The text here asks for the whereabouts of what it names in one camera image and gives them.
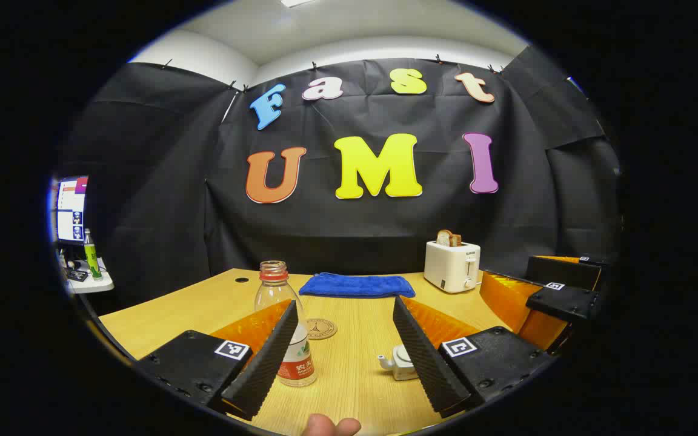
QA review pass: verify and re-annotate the round brown coaster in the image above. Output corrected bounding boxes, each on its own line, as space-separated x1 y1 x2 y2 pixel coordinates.
304 318 338 340

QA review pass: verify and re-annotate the clear plastic water bottle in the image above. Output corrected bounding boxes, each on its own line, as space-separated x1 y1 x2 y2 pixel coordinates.
254 260 318 388

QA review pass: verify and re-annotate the black backdrop cloth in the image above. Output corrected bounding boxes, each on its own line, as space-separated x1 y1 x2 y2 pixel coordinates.
61 45 622 309

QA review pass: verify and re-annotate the blue towel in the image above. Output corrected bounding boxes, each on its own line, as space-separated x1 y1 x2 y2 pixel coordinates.
299 272 416 299

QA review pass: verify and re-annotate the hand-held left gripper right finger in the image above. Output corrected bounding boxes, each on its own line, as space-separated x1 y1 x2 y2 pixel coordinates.
393 296 553 419

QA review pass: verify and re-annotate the white toaster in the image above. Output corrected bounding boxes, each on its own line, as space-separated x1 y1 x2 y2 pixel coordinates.
424 240 482 294

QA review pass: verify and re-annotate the white side table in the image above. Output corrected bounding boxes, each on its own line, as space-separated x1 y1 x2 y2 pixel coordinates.
58 254 115 295

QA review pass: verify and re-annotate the green bottle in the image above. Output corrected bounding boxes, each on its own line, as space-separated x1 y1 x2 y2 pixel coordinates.
84 228 103 281

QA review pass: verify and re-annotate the computer monitor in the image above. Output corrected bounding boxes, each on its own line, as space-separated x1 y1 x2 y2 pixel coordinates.
52 176 90 246

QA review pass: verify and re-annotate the white teacup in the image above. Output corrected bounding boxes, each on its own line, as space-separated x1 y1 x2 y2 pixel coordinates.
377 354 420 382

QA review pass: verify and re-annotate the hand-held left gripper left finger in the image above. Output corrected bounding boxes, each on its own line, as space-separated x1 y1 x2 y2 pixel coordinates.
136 299 299 421

